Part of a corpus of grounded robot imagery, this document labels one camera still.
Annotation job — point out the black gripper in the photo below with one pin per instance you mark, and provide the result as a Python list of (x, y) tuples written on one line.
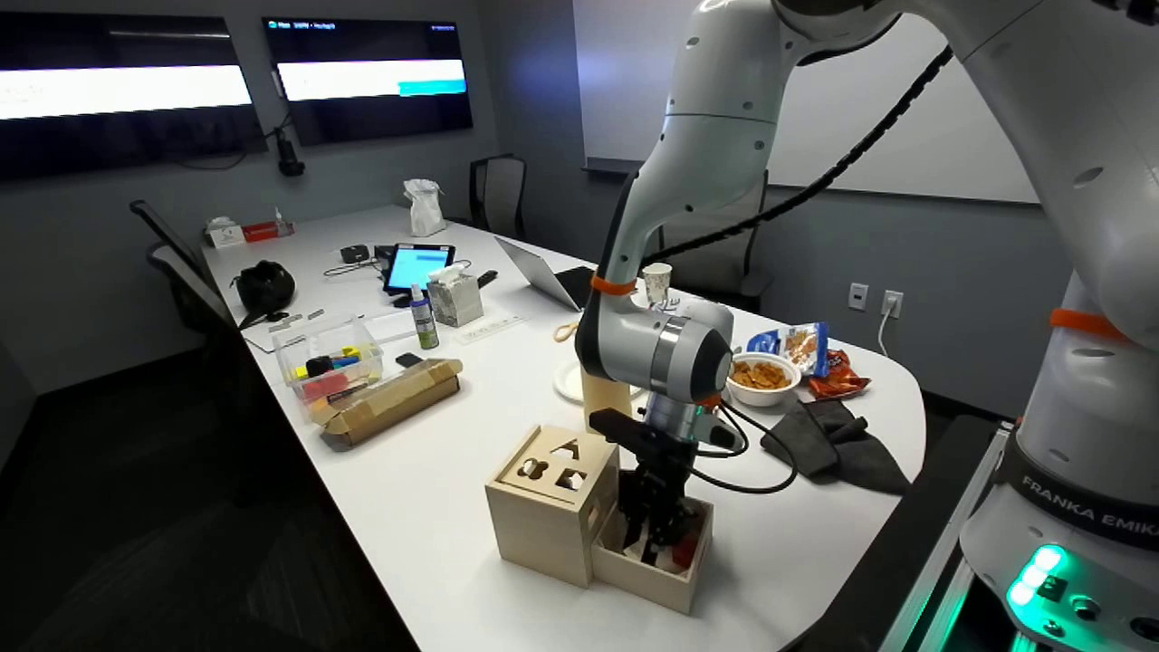
[(653, 492)]

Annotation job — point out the small open wooden box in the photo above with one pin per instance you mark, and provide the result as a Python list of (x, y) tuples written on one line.
[(672, 576)]

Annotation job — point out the wooden shape sorter box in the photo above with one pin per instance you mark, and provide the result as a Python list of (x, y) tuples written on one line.
[(553, 497)]

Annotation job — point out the white tissue box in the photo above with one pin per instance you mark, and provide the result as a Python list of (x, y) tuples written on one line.
[(453, 300)]

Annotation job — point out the red white box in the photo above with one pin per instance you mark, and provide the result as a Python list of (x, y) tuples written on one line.
[(229, 232)]

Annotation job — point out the white round plate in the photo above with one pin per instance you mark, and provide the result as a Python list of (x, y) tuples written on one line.
[(569, 384)]

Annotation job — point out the white bowl with pretzels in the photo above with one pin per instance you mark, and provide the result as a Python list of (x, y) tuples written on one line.
[(763, 380)]

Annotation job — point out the dark grey cloth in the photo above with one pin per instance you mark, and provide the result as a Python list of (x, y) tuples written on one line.
[(829, 444)]

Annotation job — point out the orange snack bag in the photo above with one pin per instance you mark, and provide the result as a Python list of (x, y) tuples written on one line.
[(838, 381)]

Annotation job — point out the blue white snack bag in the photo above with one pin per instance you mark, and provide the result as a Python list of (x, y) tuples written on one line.
[(806, 346)]

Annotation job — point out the small spray bottle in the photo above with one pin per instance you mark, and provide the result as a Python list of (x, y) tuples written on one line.
[(424, 322)]

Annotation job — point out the blue screen tablet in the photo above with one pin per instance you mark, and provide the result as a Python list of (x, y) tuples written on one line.
[(412, 267)]

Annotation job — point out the clear plastic bin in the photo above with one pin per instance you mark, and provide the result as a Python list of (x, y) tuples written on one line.
[(327, 361)]

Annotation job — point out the far office chair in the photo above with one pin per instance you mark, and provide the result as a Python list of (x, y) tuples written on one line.
[(498, 186)]

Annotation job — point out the grey office chair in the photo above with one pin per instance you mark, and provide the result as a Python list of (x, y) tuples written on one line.
[(188, 281)]

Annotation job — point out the wall monitor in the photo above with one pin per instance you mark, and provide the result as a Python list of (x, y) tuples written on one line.
[(98, 92), (367, 79)]

